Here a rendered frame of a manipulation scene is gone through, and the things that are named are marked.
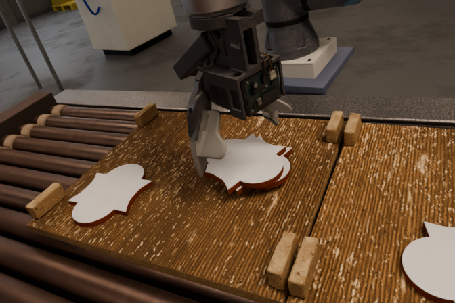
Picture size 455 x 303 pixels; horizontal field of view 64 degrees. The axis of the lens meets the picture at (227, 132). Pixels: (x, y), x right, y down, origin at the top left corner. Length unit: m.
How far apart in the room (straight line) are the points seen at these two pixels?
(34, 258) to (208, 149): 0.30
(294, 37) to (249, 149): 0.50
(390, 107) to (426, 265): 0.37
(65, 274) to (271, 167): 0.31
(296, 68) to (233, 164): 0.49
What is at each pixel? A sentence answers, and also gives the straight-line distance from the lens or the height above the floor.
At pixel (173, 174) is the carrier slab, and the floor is 0.94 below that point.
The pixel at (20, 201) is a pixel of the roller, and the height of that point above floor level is 0.91.
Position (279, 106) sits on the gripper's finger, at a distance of 0.51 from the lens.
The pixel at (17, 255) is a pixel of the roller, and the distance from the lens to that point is 0.63.
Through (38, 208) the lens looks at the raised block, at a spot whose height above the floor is 0.95.
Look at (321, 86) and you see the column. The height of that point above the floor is 0.87.
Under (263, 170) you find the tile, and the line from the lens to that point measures 0.51.
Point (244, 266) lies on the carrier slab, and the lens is 0.44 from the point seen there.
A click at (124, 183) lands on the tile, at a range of 0.60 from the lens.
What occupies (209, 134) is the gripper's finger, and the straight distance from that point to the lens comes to 0.45.
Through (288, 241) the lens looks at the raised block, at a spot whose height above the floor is 0.96.
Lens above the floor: 1.27
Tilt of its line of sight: 31 degrees down
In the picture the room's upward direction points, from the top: 13 degrees counter-clockwise
